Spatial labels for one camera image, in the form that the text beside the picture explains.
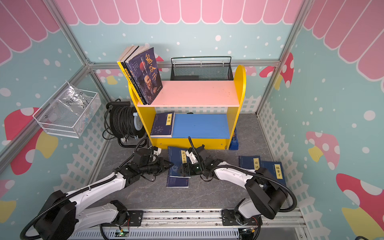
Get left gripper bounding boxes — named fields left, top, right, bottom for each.
left=140, top=157, right=174, bottom=177

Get dark blue Sunzi label book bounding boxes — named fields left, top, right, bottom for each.
left=168, top=147, right=191, bottom=178

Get dark blue bagua cover book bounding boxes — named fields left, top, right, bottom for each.
left=151, top=112, right=176, bottom=135

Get old man cover book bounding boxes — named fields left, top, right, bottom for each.
left=127, top=46, right=163, bottom=105

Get yellow cartoon cover book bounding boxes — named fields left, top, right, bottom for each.
left=117, top=46, right=141, bottom=104

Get black antler cover book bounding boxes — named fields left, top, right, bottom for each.
left=120, top=45, right=147, bottom=105

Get dark blue Mengxi label book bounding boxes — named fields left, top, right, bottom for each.
left=166, top=176, right=189, bottom=188

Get dark blue thread-bound book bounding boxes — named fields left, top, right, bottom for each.
left=150, top=134, right=173, bottom=138

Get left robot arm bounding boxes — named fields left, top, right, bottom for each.
left=20, top=138, right=174, bottom=240

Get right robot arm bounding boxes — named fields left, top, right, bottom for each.
left=186, top=137, right=298, bottom=226

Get blue crate behind shelf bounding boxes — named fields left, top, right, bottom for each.
left=229, top=130, right=239, bottom=151

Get blue book yellow label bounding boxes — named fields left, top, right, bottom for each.
left=239, top=156, right=262, bottom=170

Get yellow bookshelf pink blue shelves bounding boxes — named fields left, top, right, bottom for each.
left=129, top=65, right=247, bottom=150

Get dark blue book far right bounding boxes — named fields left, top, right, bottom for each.
left=261, top=161, right=287, bottom=186

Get clear plastic bag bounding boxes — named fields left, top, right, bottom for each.
left=56, top=85, right=92, bottom=121

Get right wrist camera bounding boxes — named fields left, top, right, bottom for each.
left=186, top=148, right=199, bottom=165

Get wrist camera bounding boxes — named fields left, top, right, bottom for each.
left=186, top=148, right=199, bottom=165
left=149, top=146, right=162, bottom=156

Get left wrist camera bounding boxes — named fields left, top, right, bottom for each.
left=149, top=146, right=162, bottom=156

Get black cable reel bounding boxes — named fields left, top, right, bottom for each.
left=102, top=99, right=146, bottom=149

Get black wire mesh basket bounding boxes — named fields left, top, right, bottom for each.
left=171, top=56, right=234, bottom=81

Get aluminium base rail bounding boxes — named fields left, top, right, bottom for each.
left=70, top=208, right=311, bottom=240

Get white wire wall basket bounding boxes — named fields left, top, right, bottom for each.
left=33, top=82, right=102, bottom=139

